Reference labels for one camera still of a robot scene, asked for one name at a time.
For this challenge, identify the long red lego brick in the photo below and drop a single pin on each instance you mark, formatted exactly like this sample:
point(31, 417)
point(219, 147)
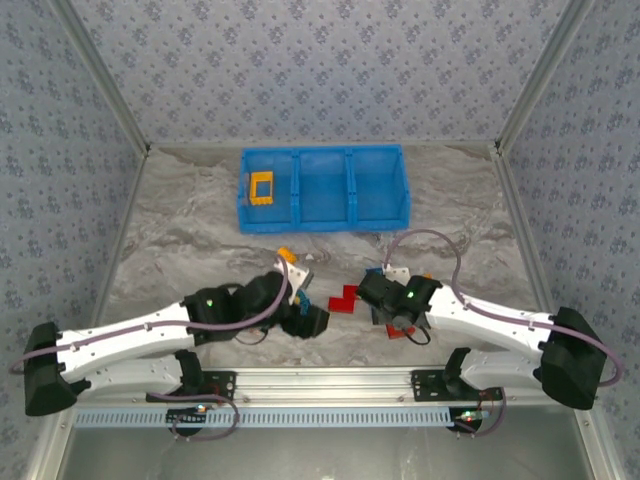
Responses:
point(342, 306)

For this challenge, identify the yellow lego wedge piece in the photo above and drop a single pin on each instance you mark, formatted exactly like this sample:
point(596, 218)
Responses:
point(287, 255)

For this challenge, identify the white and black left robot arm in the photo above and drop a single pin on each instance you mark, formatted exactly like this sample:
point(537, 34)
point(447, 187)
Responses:
point(125, 332)

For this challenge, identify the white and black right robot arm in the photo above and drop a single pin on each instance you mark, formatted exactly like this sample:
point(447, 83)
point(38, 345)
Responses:
point(500, 325)

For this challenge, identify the blue plastic bin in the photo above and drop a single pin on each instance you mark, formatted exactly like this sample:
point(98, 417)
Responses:
point(322, 190)
point(265, 160)
point(380, 190)

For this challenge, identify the black electronics module with LED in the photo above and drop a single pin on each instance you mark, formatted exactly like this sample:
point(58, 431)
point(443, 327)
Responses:
point(187, 417)
point(467, 417)

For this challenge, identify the grey metal panel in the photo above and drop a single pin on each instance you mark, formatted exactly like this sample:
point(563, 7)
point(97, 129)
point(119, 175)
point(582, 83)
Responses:
point(320, 455)

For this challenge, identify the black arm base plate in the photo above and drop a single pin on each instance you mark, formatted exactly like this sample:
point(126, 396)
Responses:
point(425, 385)
point(222, 385)

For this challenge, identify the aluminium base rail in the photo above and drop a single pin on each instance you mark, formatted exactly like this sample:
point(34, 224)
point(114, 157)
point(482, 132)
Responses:
point(320, 385)

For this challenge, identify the yellow lego window frame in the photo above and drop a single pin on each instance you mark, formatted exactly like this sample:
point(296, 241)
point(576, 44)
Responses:
point(262, 175)

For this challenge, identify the aluminium table side rail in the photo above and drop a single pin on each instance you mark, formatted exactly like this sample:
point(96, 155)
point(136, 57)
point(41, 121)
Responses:
point(520, 220)
point(125, 220)

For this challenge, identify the aluminium frame bar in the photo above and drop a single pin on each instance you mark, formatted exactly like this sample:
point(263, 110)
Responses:
point(47, 450)
point(597, 450)

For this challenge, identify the aluminium corner post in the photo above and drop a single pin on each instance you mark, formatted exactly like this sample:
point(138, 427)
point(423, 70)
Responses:
point(545, 75)
point(100, 75)

